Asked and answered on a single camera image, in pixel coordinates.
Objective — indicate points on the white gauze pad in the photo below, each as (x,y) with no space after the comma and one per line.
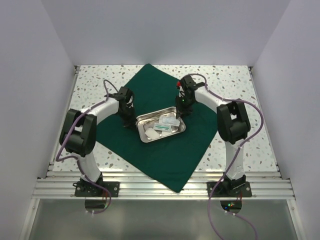
(152,134)

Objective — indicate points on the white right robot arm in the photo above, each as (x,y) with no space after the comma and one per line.
(233,126)

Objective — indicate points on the dark green surgical cloth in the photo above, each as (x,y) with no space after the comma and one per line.
(172,160)

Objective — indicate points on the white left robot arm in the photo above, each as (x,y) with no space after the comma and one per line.
(79,131)

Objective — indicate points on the white crinkled sterile pouch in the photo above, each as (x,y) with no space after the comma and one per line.
(169,120)

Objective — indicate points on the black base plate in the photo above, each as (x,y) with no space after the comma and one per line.
(224,191)
(104,189)

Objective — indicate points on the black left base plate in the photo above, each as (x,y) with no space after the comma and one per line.
(104,189)

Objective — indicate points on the green striped white packet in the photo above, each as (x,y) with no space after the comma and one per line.
(162,127)

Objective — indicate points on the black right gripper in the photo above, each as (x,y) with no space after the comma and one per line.
(180,111)

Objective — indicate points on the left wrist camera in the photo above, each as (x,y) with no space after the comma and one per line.
(125,94)

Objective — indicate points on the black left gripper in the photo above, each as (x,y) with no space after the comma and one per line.
(131,123)

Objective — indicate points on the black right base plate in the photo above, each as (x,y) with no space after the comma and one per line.
(224,191)

